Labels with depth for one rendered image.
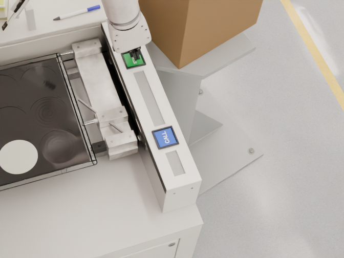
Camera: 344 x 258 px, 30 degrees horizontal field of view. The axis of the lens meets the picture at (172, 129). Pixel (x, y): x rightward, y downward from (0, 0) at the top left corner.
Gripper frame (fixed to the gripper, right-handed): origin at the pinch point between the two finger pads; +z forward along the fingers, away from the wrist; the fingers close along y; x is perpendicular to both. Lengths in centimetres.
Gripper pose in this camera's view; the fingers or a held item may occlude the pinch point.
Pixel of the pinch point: (134, 51)
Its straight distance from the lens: 174.6
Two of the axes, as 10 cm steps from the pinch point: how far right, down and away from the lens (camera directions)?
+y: 9.3, -3.5, 0.6
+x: -3.4, -8.2, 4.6
